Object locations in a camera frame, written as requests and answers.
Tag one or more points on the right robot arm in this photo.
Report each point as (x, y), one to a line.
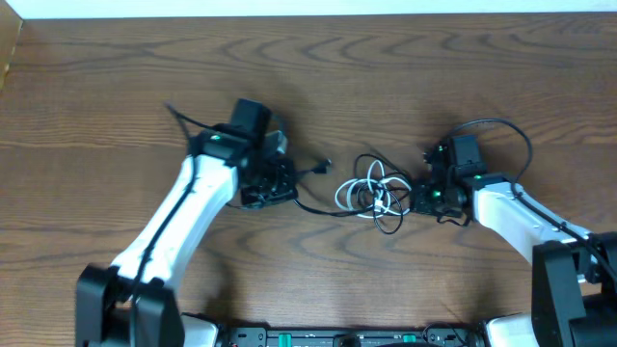
(573, 285)

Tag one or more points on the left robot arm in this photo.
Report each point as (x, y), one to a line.
(133, 301)

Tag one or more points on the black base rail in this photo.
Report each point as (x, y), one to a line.
(441, 335)

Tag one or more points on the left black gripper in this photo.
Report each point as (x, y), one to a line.
(288, 191)

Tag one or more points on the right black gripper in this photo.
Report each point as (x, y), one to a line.
(419, 203)

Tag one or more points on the cardboard piece at edge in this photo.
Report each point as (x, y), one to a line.
(10, 28)

